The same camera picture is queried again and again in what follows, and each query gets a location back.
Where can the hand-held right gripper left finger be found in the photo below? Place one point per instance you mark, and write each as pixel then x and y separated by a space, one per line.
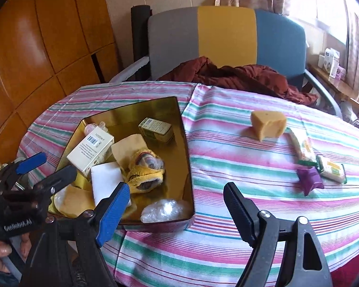
pixel 113 212

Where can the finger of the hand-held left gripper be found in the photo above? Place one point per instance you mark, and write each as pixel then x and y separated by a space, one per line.
pixel 59 178
pixel 31 161

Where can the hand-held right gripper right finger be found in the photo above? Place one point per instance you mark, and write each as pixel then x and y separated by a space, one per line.
pixel 237 212

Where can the white sponge block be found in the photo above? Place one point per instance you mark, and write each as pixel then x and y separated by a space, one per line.
pixel 106 179

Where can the beige cardboard box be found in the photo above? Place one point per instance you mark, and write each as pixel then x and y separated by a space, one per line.
pixel 89 152

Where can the yellow knit sock roll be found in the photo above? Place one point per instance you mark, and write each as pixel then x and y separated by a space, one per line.
pixel 143 179

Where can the clear plastic bag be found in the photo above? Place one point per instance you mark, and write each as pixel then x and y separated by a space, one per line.
pixel 164 210

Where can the clear plastic cup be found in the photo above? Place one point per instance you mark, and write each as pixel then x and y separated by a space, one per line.
pixel 103 125

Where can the dark red gold-lined box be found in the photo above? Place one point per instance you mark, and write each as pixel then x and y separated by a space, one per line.
pixel 173 161

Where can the purple packet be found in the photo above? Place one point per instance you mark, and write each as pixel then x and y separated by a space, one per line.
pixel 309 182

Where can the white green-edged snack packet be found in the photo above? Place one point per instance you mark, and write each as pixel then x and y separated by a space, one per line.
pixel 332 170
pixel 303 149

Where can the small green carton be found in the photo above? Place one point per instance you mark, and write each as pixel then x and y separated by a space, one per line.
pixel 155 131

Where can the yellow sponge wedge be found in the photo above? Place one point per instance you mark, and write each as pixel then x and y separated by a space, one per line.
pixel 266 124

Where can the wooden cabinet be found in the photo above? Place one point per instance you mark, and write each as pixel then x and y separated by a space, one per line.
pixel 48 36

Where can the red-brown cloth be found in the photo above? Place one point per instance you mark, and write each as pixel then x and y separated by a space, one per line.
pixel 242 77

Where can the wooden side desk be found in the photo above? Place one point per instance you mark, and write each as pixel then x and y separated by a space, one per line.
pixel 341 86

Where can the black rolled mat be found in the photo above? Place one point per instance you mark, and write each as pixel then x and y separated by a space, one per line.
pixel 140 30

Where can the white carton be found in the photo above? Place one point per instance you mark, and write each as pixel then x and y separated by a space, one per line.
pixel 322 61
pixel 332 61

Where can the pink carton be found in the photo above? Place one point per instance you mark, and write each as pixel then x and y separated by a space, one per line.
pixel 341 73

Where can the grey yellow blue chair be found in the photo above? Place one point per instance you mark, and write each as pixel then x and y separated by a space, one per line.
pixel 224 33

